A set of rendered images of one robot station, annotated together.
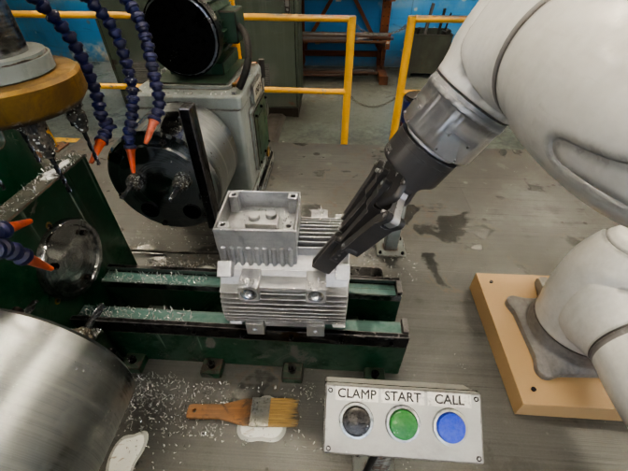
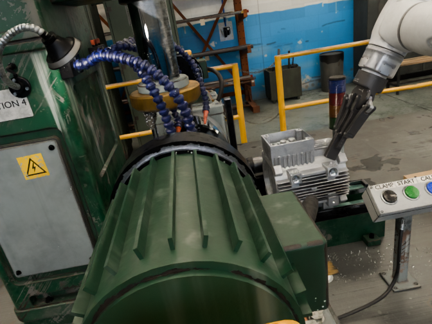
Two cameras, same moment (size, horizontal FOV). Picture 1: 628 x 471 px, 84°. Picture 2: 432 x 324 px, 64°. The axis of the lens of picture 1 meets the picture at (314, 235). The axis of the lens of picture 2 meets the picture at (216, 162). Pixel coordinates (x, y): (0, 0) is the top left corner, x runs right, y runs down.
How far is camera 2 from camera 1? 0.59 m
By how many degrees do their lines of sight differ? 19
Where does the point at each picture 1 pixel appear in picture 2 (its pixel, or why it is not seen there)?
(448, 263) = (381, 180)
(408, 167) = (369, 83)
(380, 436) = (404, 200)
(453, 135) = (386, 63)
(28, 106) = (193, 94)
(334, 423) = (379, 200)
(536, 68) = (415, 26)
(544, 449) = not seen: outside the picture
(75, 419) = not seen: hidden behind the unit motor
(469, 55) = (384, 33)
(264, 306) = (303, 188)
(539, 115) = (422, 36)
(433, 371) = not seen: hidden behind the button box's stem
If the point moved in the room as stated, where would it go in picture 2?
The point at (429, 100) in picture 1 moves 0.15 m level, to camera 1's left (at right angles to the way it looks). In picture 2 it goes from (371, 54) to (311, 65)
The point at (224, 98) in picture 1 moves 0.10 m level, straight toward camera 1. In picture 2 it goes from (213, 107) to (223, 112)
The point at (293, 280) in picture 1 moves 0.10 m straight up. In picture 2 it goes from (316, 169) to (315, 134)
